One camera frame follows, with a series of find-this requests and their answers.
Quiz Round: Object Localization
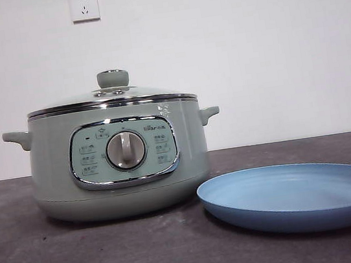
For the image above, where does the white wall socket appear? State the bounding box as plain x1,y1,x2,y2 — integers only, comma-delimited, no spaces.
69,0,102,24

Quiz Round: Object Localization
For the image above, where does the blue round plate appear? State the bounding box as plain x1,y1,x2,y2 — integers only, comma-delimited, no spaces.
194,154,351,249

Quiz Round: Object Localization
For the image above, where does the glass lid with green knob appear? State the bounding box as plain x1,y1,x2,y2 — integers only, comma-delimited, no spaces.
21,58,198,122

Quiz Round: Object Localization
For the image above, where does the pale green electric steamer pot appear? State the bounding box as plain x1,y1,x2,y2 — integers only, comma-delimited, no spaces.
0,91,233,234

